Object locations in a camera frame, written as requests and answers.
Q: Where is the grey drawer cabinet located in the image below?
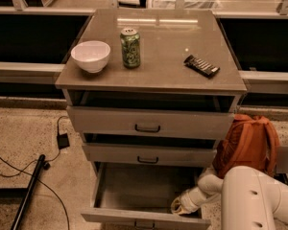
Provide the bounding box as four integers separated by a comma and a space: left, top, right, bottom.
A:
55, 8, 249, 177

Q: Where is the green soda can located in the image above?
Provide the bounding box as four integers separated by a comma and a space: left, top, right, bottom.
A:
120, 28, 140, 68

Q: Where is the black pole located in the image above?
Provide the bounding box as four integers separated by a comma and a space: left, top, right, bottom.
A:
11, 154, 45, 230

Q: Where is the black snack bar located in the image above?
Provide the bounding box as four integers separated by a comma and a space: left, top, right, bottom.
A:
183, 55, 220, 79

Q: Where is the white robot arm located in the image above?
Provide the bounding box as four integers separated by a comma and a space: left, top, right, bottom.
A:
171, 166, 288, 230

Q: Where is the black power adapter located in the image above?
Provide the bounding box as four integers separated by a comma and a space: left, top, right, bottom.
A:
57, 133, 70, 150

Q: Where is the black object by backpack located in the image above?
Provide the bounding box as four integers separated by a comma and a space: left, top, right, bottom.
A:
274, 173, 288, 186

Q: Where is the orange backpack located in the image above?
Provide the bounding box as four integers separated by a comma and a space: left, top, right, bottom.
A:
212, 114, 280, 178

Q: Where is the black cable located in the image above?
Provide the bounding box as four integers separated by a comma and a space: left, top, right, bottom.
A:
0, 115, 71, 230

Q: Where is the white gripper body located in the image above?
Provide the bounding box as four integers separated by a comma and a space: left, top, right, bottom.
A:
186, 189, 204, 213

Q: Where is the grey drawer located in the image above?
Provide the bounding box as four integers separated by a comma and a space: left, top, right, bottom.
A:
82, 163, 210, 230
83, 144, 216, 168
67, 106, 233, 140

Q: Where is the grey top drawer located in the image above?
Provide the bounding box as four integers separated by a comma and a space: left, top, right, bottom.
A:
67, 106, 233, 140

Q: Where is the grey middle drawer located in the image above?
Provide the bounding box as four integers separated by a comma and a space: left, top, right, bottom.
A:
83, 144, 216, 168

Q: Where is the white bowl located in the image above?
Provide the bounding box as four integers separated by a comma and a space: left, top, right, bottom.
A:
71, 40, 110, 73

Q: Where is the grey bottom drawer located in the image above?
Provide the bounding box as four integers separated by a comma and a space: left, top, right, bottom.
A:
82, 163, 210, 230

